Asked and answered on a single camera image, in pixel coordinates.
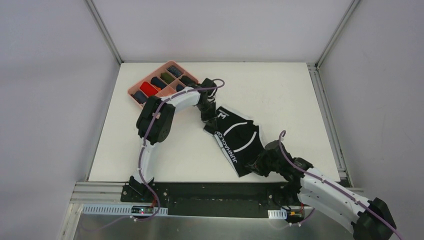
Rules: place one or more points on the dark blue rolled underwear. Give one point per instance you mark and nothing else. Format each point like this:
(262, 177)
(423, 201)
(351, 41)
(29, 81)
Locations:
(140, 97)

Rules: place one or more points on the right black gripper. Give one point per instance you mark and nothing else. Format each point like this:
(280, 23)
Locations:
(259, 162)

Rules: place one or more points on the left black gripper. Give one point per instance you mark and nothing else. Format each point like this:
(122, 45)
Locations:
(209, 122)

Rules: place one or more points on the small navy rolled underwear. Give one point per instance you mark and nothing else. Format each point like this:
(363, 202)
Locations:
(179, 87)

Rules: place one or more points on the pink divided organizer tray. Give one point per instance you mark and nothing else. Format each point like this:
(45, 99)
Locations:
(170, 89)

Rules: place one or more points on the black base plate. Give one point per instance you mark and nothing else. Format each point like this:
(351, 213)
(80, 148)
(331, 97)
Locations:
(228, 200)

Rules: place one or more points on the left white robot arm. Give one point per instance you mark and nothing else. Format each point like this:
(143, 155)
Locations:
(155, 121)

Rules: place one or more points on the olive rolled underwear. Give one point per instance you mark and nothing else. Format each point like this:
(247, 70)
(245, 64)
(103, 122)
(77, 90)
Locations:
(167, 78)

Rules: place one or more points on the black underwear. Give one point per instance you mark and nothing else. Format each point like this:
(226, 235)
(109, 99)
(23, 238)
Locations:
(187, 81)
(238, 137)

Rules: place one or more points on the red rolled underwear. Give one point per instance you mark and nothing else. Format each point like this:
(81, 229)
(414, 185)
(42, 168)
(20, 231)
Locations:
(148, 89)

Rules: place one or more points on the aluminium frame rail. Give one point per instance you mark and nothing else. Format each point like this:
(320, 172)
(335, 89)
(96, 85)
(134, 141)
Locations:
(97, 192)

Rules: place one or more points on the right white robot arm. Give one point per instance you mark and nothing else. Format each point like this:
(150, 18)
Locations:
(366, 219)

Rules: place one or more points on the black rolled underwear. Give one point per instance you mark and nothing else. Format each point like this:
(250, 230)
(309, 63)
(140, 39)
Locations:
(187, 81)

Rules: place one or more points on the striped rolled underwear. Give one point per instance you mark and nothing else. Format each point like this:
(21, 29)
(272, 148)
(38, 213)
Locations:
(176, 72)

